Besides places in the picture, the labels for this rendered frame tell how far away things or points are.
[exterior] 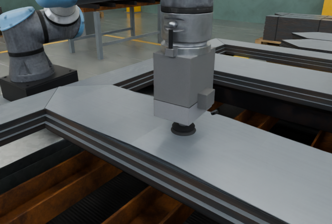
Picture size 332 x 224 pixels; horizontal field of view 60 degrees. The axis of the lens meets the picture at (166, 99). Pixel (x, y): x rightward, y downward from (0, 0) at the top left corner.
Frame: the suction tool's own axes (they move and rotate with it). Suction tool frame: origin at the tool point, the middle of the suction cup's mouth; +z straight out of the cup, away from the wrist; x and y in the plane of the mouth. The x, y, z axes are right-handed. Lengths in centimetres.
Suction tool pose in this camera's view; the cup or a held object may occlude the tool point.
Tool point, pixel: (183, 135)
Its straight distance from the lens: 50.0
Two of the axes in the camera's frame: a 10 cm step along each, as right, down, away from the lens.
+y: 5.4, -3.3, 7.8
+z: 0.0, 9.2, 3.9
